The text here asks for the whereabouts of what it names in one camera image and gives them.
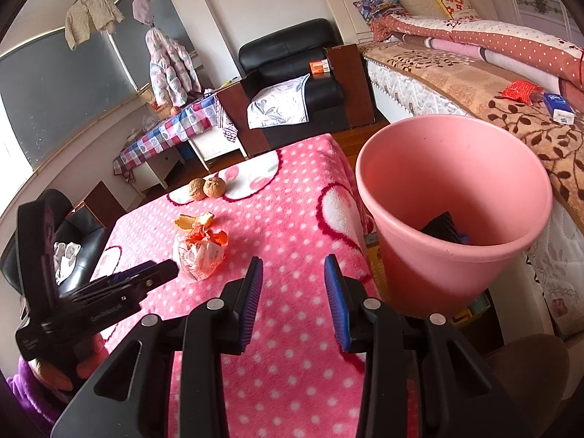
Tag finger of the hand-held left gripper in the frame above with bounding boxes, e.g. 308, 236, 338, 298
59, 259, 178, 303

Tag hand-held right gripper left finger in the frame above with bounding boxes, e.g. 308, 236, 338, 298
51, 255, 264, 438

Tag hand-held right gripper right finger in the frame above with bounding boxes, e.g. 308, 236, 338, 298
324, 254, 532, 438

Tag plastic bag with orange peel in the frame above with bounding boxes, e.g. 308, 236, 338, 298
173, 229, 229, 282

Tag pink plastic bucket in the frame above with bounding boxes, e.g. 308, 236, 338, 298
355, 115, 554, 320

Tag person's left forearm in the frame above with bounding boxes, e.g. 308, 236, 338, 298
7, 358, 69, 438

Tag person's left hand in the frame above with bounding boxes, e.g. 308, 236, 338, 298
34, 333, 110, 391

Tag white crumpled cloth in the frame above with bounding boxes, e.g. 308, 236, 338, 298
52, 241, 83, 284

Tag black leather chair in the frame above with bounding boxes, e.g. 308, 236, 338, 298
0, 216, 112, 297

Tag orange peel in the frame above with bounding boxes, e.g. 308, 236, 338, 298
174, 212, 215, 231

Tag small brown wooden table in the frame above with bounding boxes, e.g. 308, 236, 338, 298
73, 180, 128, 229

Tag pink polka dot blanket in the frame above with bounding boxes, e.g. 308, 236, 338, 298
89, 133, 420, 438

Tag white table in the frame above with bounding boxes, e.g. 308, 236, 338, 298
132, 134, 245, 195

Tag black ribbed object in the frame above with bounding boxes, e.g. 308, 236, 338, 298
419, 211, 464, 243

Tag checkered cloth side table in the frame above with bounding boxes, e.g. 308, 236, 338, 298
112, 93, 238, 183

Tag white leaf print cloth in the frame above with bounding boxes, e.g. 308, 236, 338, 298
246, 74, 311, 128

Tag brown round stool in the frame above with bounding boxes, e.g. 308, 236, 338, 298
484, 333, 571, 438

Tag white printed puffer jacket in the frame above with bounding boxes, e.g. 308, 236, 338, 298
145, 26, 202, 107

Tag dark window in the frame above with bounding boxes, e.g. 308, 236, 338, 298
0, 0, 197, 178

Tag black leather armchair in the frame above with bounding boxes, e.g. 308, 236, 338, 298
238, 18, 345, 147

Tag brown leaf pattern blanket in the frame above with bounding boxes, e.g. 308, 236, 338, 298
362, 41, 584, 220

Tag cream hanging jacket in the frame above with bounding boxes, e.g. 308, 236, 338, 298
64, 0, 125, 51

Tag pink hanging hat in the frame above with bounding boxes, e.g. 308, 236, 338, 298
131, 0, 157, 26

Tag red snack packet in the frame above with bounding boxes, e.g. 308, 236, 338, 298
499, 80, 545, 103

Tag blue tissue pack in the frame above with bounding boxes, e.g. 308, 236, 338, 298
543, 92, 576, 125

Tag blue cartoon pillow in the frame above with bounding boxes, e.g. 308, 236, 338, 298
353, 0, 402, 23

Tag pink dotted quilt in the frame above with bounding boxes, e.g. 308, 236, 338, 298
369, 11, 584, 101

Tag yellow floral pillow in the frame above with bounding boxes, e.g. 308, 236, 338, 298
435, 0, 480, 20

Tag white wardrobe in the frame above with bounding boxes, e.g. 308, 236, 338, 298
490, 0, 584, 51

